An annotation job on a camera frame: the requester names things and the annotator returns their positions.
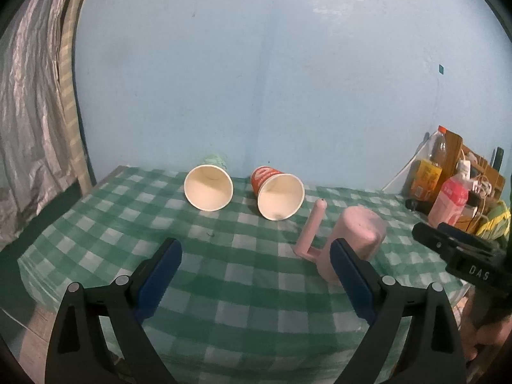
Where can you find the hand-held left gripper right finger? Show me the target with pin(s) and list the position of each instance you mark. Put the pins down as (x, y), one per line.
(352, 276)

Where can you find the yellow green cloth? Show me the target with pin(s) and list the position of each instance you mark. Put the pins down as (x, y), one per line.
(498, 218)

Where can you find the striped cloth strip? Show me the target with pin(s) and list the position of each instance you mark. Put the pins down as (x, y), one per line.
(68, 88)

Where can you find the orange paper cup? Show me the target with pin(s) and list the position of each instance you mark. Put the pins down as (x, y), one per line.
(280, 200)

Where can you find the pink bottle with white cap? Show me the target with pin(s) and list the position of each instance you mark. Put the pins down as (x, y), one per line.
(448, 204)

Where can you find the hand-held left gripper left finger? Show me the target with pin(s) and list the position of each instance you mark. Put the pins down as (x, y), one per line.
(160, 276)

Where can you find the clear bottle with orange cap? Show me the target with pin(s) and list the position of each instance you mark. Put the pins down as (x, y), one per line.
(439, 148)

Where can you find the green paper cup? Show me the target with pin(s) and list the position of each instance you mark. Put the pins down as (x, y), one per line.
(208, 190)

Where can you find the person's right hand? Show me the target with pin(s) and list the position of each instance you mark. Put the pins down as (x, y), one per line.
(490, 340)

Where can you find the green checked tablecloth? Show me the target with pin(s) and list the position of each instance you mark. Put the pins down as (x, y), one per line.
(248, 288)

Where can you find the silver curtain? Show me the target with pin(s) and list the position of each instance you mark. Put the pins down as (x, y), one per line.
(28, 128)

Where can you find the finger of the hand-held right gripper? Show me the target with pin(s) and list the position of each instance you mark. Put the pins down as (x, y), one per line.
(434, 240)
(468, 238)

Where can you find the yellow label bottle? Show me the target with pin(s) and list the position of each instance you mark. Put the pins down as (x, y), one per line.
(426, 182)

